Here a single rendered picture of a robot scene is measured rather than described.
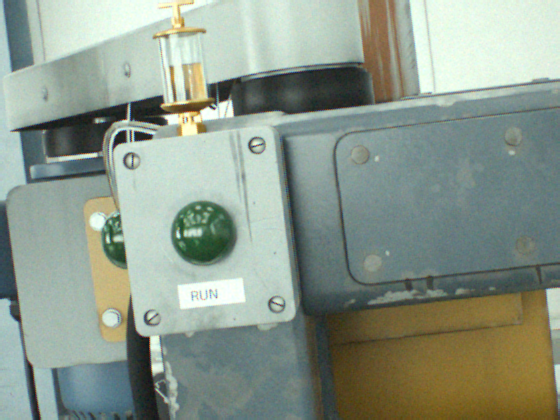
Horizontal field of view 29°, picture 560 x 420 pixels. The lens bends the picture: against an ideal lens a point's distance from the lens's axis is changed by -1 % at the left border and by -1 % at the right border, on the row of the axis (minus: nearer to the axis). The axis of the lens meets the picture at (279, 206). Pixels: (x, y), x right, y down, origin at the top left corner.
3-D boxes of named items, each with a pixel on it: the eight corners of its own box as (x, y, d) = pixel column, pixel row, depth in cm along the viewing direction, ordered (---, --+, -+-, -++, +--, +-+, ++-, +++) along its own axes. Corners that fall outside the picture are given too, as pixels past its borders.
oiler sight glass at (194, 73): (160, 103, 57) (152, 36, 57) (168, 105, 60) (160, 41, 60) (207, 97, 57) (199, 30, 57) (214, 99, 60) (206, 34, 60)
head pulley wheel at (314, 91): (226, 124, 66) (221, 83, 66) (242, 126, 75) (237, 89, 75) (376, 106, 65) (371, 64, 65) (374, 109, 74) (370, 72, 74)
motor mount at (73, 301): (23, 374, 95) (-3, 187, 94) (45, 359, 102) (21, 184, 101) (349, 339, 93) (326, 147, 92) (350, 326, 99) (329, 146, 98)
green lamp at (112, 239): (98, 276, 52) (90, 212, 52) (112, 268, 55) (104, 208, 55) (151, 270, 52) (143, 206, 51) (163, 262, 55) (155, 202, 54)
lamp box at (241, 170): (136, 338, 51) (111, 144, 51) (154, 322, 55) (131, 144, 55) (297, 321, 50) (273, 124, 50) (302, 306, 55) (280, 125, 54)
